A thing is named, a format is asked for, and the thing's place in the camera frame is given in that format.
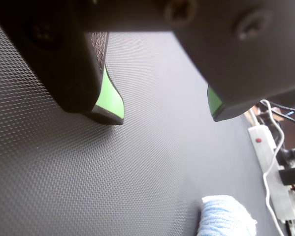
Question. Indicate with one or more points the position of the light blue yarn block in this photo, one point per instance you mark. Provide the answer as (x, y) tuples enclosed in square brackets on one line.
[(223, 218)]

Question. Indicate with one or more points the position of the white power strip red switch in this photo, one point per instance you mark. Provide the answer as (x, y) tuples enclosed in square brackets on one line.
[(272, 177)]

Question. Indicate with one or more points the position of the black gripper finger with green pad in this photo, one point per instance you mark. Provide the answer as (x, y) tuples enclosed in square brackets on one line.
[(248, 68), (63, 73)]

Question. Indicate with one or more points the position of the black plug adapter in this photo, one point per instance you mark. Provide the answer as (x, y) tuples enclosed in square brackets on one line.
[(293, 175)]

